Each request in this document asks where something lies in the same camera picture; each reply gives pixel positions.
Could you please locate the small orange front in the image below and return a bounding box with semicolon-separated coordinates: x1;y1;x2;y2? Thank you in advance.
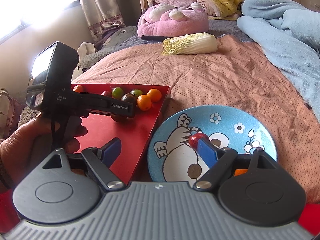
137;94;152;111

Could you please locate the small orange back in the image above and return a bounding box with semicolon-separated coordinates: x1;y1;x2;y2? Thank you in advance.
147;88;162;102

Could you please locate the dark brown tomato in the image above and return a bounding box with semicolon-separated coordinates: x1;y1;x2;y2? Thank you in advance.
121;93;136;104

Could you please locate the green tomato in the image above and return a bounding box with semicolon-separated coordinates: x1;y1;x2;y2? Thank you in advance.
130;89;144;98
111;87;124;100

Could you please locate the red shallow tray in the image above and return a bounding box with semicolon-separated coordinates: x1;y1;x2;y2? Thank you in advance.
77;83;170;183

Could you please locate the blue cartoon plate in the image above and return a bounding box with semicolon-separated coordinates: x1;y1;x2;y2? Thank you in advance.
148;105;277;185

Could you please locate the left hand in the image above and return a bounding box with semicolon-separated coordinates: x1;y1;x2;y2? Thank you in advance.
0;110;89;188

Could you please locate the floral curtain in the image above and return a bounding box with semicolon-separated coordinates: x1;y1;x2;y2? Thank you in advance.
79;0;124;43

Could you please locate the small red fruit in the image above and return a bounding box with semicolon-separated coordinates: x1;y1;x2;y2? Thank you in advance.
189;133;209;150

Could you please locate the light blue blanket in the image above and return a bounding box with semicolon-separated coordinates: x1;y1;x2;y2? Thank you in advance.
236;0;319;117

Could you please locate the red-orange tomato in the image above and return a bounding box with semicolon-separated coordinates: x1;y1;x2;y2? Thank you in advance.
73;85;85;93

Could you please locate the small orange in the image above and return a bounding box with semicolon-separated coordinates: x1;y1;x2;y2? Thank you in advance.
147;88;162;102
137;94;152;111

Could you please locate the grey plush toy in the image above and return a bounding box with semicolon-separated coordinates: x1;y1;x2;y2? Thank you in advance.
78;26;140;70

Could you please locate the large orange tangerine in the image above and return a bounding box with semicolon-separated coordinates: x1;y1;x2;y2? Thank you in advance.
234;169;248;177

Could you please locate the pink dotted bedspread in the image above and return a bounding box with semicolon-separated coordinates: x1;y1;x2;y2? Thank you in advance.
75;35;319;203

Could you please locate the yellow plush blanket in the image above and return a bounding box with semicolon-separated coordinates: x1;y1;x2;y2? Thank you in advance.
197;0;243;21

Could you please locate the large dark tomato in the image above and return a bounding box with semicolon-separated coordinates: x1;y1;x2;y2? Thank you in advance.
110;114;127;122

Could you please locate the napa cabbage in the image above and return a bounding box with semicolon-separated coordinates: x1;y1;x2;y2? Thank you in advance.
161;33;217;55

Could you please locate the pink plush toy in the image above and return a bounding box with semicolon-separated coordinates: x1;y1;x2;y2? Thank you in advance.
137;2;209;39

